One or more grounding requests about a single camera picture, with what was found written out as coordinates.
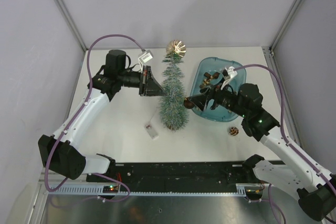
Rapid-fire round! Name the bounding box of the large silver ribbed bauble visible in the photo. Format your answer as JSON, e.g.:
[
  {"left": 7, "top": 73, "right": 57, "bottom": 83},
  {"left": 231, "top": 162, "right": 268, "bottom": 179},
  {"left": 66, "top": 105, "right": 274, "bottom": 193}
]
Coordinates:
[{"left": 166, "top": 40, "right": 186, "bottom": 58}]

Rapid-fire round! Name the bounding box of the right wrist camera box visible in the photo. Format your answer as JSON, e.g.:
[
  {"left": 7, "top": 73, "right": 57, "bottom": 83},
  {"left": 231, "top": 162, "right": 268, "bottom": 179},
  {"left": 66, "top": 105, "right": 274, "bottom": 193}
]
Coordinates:
[{"left": 221, "top": 66, "right": 238, "bottom": 90}]

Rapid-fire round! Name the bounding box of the left aluminium frame post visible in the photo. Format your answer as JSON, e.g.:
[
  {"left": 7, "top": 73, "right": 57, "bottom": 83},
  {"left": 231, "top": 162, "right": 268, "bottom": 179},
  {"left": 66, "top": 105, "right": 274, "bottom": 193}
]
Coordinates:
[{"left": 54, "top": 0, "right": 87, "bottom": 52}]

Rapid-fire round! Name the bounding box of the grey slotted cable duct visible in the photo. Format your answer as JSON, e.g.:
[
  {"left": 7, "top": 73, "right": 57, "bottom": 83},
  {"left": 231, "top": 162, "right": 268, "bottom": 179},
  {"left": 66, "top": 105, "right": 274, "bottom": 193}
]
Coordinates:
[{"left": 51, "top": 184, "right": 246, "bottom": 197}]

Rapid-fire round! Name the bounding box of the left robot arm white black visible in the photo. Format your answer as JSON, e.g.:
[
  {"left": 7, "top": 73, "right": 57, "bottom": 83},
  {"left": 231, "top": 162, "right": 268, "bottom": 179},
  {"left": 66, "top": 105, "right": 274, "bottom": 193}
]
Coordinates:
[{"left": 38, "top": 50, "right": 165, "bottom": 182}]

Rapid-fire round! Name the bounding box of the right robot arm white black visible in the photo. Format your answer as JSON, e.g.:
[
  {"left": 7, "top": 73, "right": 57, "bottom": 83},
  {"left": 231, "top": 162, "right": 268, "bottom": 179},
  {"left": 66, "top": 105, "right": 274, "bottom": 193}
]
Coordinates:
[{"left": 184, "top": 83, "right": 335, "bottom": 221}]

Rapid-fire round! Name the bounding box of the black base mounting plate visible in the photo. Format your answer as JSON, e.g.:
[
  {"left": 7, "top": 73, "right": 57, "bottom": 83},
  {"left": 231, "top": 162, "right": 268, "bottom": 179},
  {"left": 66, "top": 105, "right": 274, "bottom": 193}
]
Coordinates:
[{"left": 86, "top": 161, "right": 263, "bottom": 193}]

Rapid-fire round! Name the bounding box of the small frosted christmas tree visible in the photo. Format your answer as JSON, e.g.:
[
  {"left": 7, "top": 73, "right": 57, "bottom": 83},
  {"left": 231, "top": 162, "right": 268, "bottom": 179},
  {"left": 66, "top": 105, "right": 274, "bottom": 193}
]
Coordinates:
[{"left": 159, "top": 53, "right": 188, "bottom": 132}]

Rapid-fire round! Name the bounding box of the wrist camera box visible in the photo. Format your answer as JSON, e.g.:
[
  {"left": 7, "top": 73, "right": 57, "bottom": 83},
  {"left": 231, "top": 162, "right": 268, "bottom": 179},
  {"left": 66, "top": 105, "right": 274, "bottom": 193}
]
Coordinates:
[
  {"left": 138, "top": 50, "right": 153, "bottom": 72},
  {"left": 221, "top": 66, "right": 238, "bottom": 90}
]

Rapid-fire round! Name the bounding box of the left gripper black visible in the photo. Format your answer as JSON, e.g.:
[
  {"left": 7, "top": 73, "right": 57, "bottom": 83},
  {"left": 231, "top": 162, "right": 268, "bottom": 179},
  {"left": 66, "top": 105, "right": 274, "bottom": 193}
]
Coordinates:
[{"left": 118, "top": 66, "right": 167, "bottom": 97}]

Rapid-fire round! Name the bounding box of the blue plastic tub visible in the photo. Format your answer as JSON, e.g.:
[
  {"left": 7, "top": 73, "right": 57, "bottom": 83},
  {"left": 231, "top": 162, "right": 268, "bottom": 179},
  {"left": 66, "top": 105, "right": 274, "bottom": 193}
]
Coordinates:
[{"left": 190, "top": 57, "right": 247, "bottom": 122}]

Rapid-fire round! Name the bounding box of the clear plastic packet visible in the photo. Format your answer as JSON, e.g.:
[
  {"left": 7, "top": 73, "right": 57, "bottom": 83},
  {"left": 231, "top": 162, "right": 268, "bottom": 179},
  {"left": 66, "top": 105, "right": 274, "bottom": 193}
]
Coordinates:
[{"left": 144, "top": 122, "right": 159, "bottom": 140}]

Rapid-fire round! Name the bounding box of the frosted pine cone ornament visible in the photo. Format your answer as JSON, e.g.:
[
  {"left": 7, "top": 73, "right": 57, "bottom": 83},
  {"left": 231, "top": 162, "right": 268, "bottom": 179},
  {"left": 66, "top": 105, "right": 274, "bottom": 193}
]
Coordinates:
[{"left": 228, "top": 126, "right": 239, "bottom": 136}]

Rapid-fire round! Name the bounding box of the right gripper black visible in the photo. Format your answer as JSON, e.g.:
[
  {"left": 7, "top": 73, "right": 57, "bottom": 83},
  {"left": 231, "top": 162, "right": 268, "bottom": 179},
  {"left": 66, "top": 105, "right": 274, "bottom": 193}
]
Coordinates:
[{"left": 189, "top": 77, "right": 249, "bottom": 118}]

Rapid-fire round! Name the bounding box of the aluminium frame post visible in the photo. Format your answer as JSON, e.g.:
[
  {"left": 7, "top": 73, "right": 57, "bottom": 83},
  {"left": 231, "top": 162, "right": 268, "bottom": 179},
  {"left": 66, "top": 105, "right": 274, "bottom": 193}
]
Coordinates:
[
  {"left": 54, "top": 0, "right": 87, "bottom": 52},
  {"left": 269, "top": 0, "right": 305, "bottom": 52}
]

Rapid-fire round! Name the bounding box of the dark red bauble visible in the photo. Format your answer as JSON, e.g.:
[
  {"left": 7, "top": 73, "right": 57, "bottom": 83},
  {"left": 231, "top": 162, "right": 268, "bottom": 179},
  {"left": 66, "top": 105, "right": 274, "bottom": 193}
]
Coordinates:
[{"left": 183, "top": 98, "right": 195, "bottom": 109}]

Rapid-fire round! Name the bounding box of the right aluminium frame post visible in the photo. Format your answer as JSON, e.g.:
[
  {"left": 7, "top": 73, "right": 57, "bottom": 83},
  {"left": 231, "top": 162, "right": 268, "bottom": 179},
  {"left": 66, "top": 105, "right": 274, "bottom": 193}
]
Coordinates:
[{"left": 269, "top": 0, "right": 305, "bottom": 52}]

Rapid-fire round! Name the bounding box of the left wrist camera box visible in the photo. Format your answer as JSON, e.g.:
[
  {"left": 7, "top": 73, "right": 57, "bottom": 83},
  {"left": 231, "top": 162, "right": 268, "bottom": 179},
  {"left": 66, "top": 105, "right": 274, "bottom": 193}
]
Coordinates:
[{"left": 138, "top": 50, "right": 153, "bottom": 72}]

